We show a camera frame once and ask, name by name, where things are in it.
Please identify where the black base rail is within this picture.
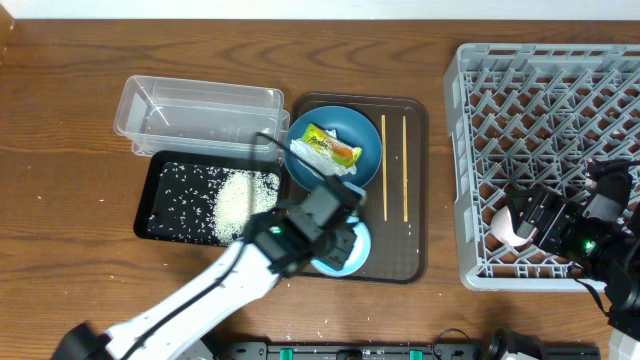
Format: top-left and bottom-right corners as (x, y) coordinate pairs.
(211, 328), (601, 360)

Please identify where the right wooden chopstick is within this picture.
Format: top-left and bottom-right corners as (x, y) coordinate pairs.
(402, 115), (409, 223)

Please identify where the grey dishwasher rack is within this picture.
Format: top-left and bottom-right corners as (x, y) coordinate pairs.
(444, 43), (639, 292)

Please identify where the dark blue plate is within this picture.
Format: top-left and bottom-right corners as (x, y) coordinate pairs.
(284, 105), (382, 188)

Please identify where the clear plastic bin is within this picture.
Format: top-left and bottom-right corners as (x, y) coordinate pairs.
(114, 75), (290, 162)

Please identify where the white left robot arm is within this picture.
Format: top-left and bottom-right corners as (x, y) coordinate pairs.
(52, 176), (366, 360)

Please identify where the wooden chopstick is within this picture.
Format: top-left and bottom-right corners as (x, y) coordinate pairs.
(402, 115), (409, 223)
(381, 114), (388, 222)

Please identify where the black plastic tray bin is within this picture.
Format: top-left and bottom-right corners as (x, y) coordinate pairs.
(134, 151), (282, 246)

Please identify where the white rice pile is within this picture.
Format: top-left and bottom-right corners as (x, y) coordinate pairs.
(212, 170), (280, 245)

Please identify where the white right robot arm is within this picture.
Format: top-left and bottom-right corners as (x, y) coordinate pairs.
(490, 160), (639, 340)

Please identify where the dark brown serving tray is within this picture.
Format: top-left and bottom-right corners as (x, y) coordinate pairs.
(293, 93), (429, 284)

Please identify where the yellow green snack wrapper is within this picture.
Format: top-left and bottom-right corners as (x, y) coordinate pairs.
(302, 123), (362, 167)

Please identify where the left wooden chopstick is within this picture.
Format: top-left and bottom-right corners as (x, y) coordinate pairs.
(381, 114), (388, 222)

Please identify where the light blue bowl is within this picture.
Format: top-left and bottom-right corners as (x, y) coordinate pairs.
(311, 204), (372, 277)

